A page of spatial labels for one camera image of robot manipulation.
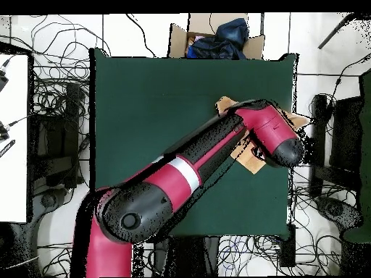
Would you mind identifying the tan terry towel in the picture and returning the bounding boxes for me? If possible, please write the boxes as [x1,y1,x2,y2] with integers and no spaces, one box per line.
[214,96,311,175]

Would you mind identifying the black flat strip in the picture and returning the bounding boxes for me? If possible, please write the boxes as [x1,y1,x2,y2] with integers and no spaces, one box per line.
[0,139,16,159]

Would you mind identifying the dark green table cloth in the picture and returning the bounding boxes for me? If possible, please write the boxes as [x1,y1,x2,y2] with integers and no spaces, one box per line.
[89,47,298,237]

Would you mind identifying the cardboard box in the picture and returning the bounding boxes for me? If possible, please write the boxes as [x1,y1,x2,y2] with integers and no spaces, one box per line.
[167,12,265,60]

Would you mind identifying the dark blue clothes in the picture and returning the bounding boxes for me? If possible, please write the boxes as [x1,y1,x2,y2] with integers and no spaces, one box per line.
[186,17,250,60]

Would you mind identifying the black rectangular block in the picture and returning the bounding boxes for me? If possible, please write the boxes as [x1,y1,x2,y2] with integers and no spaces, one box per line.
[279,223,297,268]

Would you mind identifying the grey chair base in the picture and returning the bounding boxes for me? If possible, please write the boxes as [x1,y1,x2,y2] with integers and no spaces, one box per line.
[31,186,70,227]

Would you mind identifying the dark chair base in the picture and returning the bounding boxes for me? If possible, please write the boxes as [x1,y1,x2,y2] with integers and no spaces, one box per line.
[315,196,362,229]

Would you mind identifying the white desk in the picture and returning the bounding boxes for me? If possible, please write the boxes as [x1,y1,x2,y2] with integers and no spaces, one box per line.
[0,53,30,224]

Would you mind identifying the green covered table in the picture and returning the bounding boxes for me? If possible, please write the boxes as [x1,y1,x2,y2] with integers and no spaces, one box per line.
[341,69,371,244]

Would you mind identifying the black rod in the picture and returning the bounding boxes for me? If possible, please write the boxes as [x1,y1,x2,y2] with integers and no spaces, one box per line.
[317,12,356,50]

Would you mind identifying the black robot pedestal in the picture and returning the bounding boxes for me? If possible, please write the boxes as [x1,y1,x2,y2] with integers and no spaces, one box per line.
[152,235,221,277]

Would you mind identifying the blue cable bundle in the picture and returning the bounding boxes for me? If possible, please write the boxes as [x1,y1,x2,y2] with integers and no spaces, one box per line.
[217,234,280,274]

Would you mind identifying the black metal frame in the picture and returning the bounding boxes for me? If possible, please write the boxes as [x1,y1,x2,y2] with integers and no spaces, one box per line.
[308,93,363,198]
[28,82,85,189]

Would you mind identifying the single black cable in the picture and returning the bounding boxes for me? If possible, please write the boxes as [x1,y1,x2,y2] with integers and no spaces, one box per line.
[125,13,157,57]

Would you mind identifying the black camera device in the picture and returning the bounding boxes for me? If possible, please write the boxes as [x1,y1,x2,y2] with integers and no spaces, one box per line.
[0,121,10,142]
[0,59,11,92]

